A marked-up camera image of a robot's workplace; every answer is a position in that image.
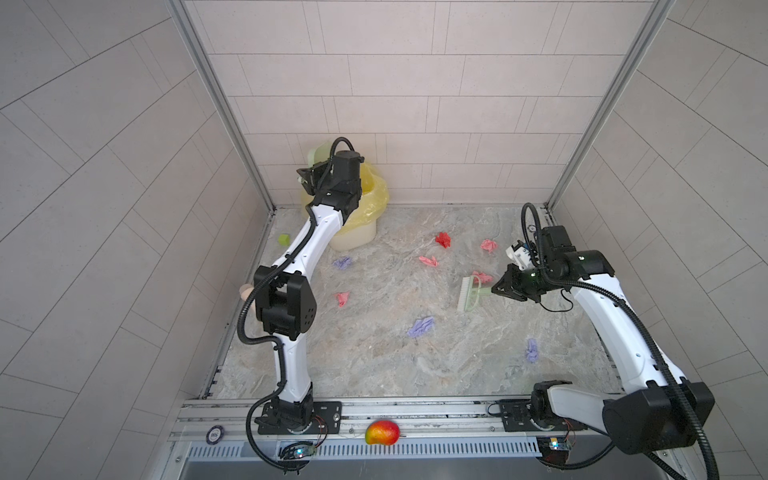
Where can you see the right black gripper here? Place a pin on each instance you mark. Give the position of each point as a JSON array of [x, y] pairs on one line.
[[507, 288]]

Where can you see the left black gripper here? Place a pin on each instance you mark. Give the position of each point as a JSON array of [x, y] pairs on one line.
[[308, 178]]

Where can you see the green hand brush white bristles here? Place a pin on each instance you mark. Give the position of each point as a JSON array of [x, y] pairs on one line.
[[471, 292]]

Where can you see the purple paper scrap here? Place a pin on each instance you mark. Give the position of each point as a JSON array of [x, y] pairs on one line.
[[421, 327], [532, 351], [343, 263]]

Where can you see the green dustpan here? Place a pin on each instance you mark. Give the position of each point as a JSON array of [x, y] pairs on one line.
[[319, 153]]

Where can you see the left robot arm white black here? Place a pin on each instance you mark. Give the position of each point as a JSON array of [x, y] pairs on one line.
[[281, 307]]

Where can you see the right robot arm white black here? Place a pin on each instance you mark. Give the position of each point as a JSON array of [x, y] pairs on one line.
[[660, 408]]

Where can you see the pink paper scrap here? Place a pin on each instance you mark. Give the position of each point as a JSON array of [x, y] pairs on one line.
[[489, 245], [483, 278], [429, 261], [342, 298]]

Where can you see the pink paper scrap far right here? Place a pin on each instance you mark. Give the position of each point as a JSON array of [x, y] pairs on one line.
[[489, 245]]

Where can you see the pink paper scrap centre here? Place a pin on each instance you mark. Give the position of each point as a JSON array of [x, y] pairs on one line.
[[429, 261]]

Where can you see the red paper scrap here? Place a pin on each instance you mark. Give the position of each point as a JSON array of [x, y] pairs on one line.
[[443, 239]]

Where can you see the pink paper scrap left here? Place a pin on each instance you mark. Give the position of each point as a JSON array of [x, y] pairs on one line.
[[342, 298]]

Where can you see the beige rolling pin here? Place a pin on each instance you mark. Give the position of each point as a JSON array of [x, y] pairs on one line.
[[245, 290]]

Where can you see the right circuit board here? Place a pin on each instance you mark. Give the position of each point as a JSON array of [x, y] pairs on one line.
[[554, 450]]

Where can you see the circuit board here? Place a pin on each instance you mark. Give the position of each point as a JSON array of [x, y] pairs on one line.
[[298, 451], [554, 450]]

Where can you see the red yellow mango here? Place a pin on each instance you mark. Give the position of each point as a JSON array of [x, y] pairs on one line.
[[382, 432]]

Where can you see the left circuit board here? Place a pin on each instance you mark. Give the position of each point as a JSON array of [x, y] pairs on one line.
[[298, 451]]

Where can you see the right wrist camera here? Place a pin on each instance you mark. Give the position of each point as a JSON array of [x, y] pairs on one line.
[[520, 256]]

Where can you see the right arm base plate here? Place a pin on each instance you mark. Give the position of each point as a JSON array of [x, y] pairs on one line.
[[516, 416]]

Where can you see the aluminium front rail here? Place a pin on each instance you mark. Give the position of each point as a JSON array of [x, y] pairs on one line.
[[431, 428]]

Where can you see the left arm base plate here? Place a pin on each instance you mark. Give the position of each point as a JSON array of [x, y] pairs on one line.
[[324, 417]]

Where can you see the poker chip on rail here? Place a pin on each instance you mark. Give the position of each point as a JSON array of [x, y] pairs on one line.
[[214, 435]]

